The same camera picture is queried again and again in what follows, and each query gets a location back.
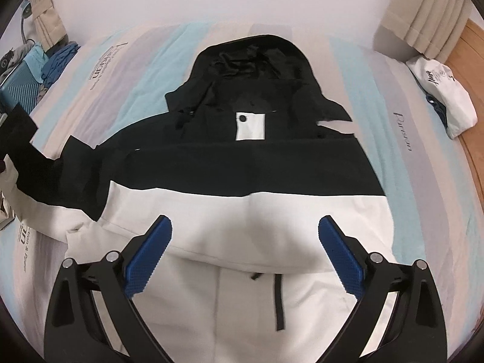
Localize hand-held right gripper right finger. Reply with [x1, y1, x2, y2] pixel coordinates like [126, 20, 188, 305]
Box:
[319, 215, 449, 363]

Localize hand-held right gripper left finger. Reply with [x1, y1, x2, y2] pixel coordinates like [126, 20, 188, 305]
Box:
[43, 215, 174, 363]

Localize black and white hooded jacket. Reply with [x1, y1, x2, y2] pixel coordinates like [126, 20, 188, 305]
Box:
[0, 35, 401, 363]

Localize blue crumpled clothes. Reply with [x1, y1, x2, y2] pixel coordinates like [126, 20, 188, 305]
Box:
[41, 41, 82, 88]

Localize striped bed sheet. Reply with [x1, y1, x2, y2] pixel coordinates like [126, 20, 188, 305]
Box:
[0, 23, 484, 363]

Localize dark blue denim garment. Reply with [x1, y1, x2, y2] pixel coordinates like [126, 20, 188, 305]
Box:
[425, 93, 449, 129]

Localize white plastic bag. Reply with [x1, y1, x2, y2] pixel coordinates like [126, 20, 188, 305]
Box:
[406, 55, 478, 139]

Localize teal ribbed suitcase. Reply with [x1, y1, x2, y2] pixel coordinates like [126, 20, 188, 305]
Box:
[0, 58, 42, 116]

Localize light blue cloth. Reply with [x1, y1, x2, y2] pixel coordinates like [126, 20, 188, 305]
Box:
[23, 43, 51, 84]

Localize beige curtain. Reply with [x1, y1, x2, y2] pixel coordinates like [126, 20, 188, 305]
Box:
[28, 0, 69, 51]
[374, 0, 471, 61]

